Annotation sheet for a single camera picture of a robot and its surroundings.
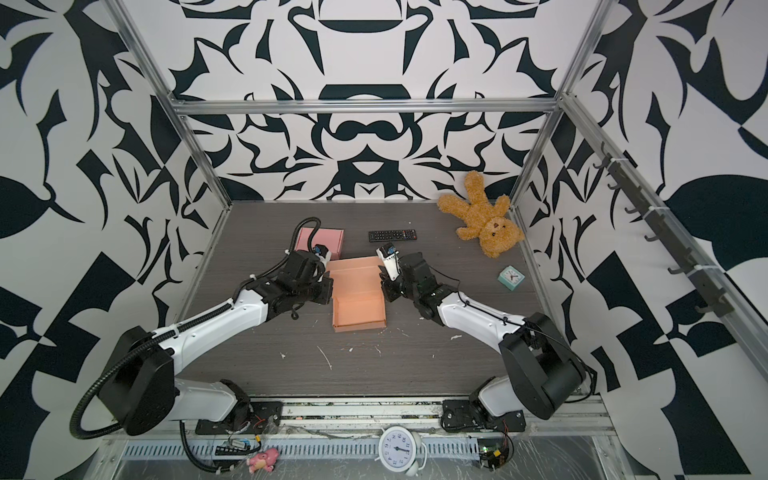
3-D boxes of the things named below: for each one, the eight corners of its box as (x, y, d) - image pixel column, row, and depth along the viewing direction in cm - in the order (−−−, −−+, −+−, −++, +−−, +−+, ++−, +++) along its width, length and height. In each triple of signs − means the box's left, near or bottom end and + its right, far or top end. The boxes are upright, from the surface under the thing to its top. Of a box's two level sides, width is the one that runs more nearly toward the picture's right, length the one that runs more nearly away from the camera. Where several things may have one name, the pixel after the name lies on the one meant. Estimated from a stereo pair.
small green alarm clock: (511, 292, 98) (513, 288, 96) (495, 276, 102) (497, 272, 100) (526, 282, 100) (528, 278, 99) (510, 267, 104) (512, 263, 102)
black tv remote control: (368, 242, 110) (368, 238, 108) (368, 234, 113) (368, 230, 111) (417, 240, 111) (417, 236, 109) (415, 233, 113) (416, 228, 111)
